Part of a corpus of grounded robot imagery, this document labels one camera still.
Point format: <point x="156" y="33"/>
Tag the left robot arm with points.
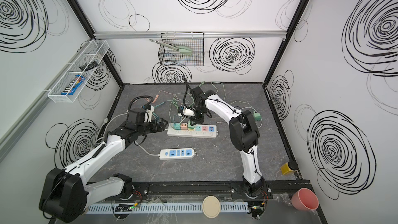
<point x="67" y="192"/>

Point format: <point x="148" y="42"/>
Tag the blue candy packet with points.
<point x="76" y="82"/>

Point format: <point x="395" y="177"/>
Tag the beige round lid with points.
<point x="211" y="207"/>

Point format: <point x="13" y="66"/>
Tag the black remote control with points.
<point x="88" y="66"/>

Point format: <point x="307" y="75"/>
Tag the black wire basket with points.
<point x="193" y="40"/>

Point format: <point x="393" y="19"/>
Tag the white slotted cable duct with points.
<point x="144" y="208"/>

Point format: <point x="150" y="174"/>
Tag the teal plug adapter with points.
<point x="176" y="126"/>

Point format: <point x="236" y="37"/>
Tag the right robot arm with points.
<point x="244" y="133"/>

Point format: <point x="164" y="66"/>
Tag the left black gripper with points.
<point x="158" y="124"/>

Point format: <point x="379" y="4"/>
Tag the clear wall shelf basket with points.
<point x="96" y="79"/>

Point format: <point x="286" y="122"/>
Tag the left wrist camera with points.
<point x="149" y="109"/>

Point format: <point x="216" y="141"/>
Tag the green tongs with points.
<point x="180" y="49"/>

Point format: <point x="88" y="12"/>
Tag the pink plug adapter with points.
<point x="184" y="126"/>

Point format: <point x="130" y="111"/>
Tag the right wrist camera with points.
<point x="183" y="111"/>

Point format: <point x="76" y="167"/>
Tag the light green plug adapter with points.
<point x="191" y="126"/>

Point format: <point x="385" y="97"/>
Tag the yellow block with black cap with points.
<point x="289" y="167"/>

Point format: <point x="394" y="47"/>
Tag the short blue power strip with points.
<point x="177" y="153"/>

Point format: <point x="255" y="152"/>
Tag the pink cup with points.
<point x="305" y="200"/>

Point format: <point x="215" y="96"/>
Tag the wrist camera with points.
<point x="183" y="111"/>
<point x="149" y="109"/>

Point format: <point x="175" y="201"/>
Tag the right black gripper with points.
<point x="193" y="117"/>

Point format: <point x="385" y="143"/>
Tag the long colourful power strip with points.
<point x="200" y="131"/>

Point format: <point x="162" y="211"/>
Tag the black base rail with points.
<point x="226" y="189"/>

